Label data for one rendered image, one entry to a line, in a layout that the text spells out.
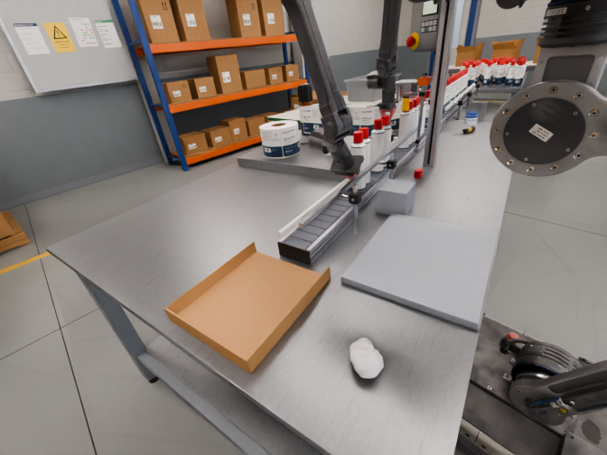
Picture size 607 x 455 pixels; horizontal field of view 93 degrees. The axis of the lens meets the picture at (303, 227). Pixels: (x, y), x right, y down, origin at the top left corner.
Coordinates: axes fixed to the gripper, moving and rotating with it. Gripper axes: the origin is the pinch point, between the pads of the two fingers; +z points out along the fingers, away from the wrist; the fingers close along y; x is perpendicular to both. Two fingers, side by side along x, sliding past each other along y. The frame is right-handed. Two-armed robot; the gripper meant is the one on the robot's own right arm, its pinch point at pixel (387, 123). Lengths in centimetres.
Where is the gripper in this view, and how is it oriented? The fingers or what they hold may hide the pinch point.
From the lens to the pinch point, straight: 148.5
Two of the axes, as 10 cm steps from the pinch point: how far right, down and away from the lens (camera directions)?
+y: -5.7, 4.6, -6.8
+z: 1.0, 8.6, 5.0
